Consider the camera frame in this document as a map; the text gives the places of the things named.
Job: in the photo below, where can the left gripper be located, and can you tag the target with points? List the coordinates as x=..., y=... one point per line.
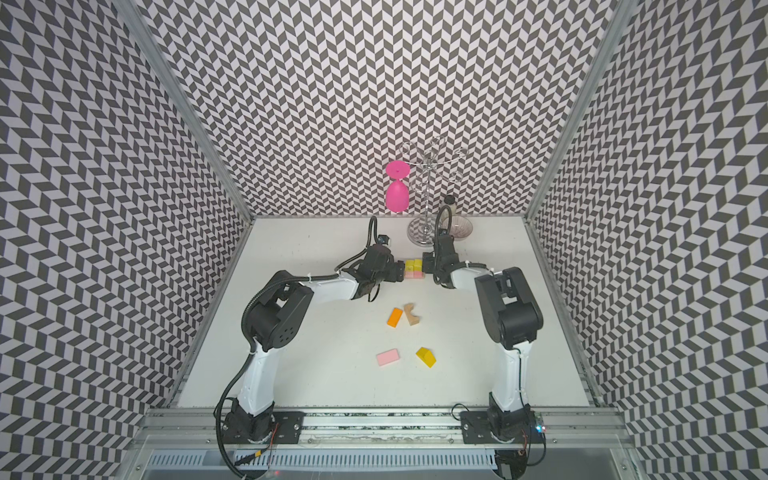
x=398, y=271

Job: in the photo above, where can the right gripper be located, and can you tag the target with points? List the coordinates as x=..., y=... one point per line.
x=432, y=263

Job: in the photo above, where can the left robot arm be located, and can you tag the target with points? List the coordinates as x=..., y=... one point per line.
x=272, y=319

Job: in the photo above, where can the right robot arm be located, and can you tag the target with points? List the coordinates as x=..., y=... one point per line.
x=511, y=317

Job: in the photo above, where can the orange block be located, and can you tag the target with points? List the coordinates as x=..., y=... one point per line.
x=395, y=317

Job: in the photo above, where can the natural wood arch block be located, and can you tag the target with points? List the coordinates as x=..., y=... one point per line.
x=412, y=318

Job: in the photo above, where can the yellow wedge block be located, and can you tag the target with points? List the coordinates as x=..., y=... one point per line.
x=426, y=356

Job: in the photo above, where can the chrome glass holder stand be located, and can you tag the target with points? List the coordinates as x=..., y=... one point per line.
x=428, y=161

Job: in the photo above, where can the pink striped bowl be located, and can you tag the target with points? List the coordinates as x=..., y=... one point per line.
x=461, y=227

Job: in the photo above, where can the pink plastic wine glass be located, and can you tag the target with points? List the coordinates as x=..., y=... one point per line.
x=397, y=196

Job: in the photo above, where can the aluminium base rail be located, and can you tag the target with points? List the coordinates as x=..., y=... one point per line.
x=388, y=443

